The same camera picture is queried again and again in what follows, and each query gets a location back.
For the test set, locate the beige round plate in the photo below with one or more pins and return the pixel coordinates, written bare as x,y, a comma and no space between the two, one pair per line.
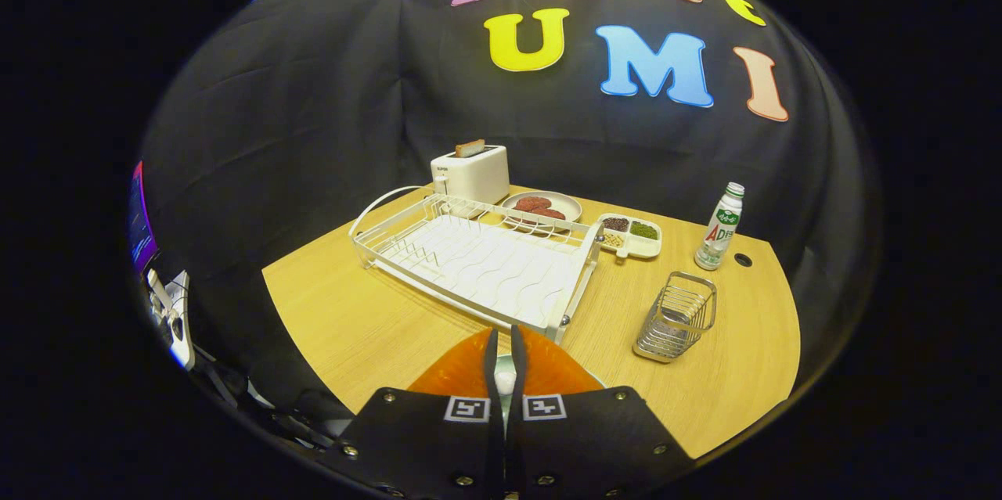
567,206

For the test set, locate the brown toast slice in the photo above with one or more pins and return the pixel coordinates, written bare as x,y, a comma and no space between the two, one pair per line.
470,148

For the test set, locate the white toaster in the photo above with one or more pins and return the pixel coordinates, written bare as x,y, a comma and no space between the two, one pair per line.
477,179

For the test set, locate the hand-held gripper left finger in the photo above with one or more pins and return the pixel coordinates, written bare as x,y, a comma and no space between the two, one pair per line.
491,371

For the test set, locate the white divided tray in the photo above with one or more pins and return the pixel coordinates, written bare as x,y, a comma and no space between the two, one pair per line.
646,248

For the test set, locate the brown meat piece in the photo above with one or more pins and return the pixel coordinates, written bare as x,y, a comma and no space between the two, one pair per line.
532,203
549,214

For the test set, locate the pile of dark beans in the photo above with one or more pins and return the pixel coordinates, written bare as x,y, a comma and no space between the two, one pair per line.
616,224

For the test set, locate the white metal bracket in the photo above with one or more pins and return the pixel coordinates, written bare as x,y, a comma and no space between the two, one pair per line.
182,328

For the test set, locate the pile of green beans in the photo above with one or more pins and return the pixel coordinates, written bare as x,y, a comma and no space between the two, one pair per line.
644,230

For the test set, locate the lit monitor screen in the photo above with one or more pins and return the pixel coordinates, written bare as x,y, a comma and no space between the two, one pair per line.
141,234

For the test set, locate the white plastic drip tray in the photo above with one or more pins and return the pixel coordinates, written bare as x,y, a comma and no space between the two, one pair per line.
485,265

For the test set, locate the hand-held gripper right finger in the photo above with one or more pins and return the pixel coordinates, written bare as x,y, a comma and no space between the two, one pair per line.
518,371

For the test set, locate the pile of yellow soybeans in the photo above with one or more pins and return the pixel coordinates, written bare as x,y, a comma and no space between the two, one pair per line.
613,239

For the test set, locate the black backdrop cloth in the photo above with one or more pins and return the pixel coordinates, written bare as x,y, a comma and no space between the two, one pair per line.
313,132

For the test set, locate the white drink bottle green label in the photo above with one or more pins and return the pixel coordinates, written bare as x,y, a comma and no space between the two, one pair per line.
720,230

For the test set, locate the black table grommet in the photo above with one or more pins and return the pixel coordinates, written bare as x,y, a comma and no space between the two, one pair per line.
743,259

